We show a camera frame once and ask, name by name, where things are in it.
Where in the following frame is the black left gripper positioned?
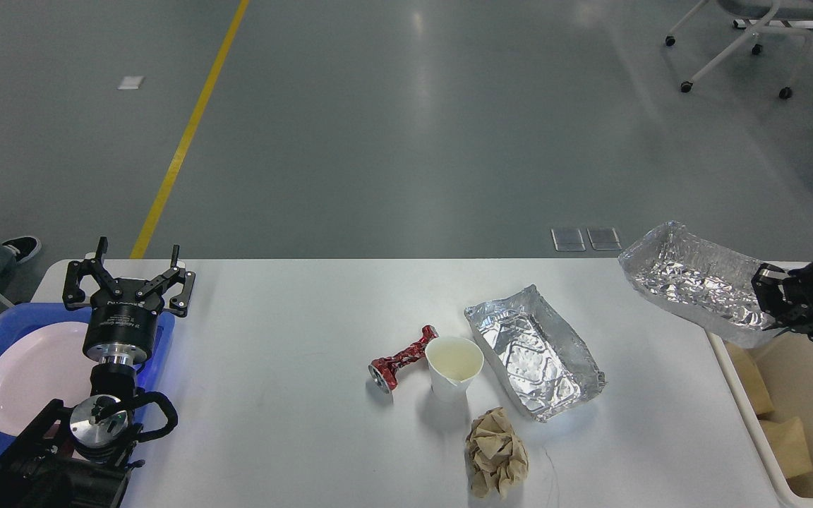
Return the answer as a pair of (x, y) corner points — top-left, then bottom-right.
(62, 236), (196, 364)

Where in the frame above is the large brown paper bag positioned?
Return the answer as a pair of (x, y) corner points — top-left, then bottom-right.
(723, 341), (775, 416)

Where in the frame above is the pink plate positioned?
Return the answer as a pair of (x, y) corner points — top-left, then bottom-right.
(0, 321), (94, 436)

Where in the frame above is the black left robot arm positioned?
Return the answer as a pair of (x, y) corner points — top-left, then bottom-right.
(0, 237), (195, 507)

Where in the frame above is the beige plastic bin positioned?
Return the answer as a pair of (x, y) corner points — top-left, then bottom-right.
(704, 318), (813, 507)

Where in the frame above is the black sneaker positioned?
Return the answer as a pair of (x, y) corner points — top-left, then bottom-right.
(2, 236), (42, 265)

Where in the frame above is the clear floor plate right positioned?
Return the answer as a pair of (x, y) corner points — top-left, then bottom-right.
(586, 227), (623, 251)

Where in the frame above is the clear floor plate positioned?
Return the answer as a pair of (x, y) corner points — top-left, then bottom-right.
(551, 227), (586, 252)
(586, 227), (623, 251)

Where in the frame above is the white floor tape patch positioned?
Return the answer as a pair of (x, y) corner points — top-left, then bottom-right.
(117, 76), (145, 90)

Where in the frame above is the clear floor plate left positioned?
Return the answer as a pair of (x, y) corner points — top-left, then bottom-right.
(551, 227), (586, 252)

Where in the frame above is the aluminium foil tray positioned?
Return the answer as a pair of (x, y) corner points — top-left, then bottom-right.
(464, 285), (607, 423)

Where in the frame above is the crushed red can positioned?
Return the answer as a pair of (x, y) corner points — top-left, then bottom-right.
(368, 325), (439, 394)

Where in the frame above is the white office chair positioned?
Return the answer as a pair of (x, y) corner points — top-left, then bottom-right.
(680, 1), (813, 100)

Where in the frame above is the crumpled brown paper ball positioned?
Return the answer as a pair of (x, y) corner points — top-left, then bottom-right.
(465, 407), (529, 499)

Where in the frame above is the white paper cup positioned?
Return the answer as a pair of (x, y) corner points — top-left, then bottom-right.
(425, 337), (485, 402)

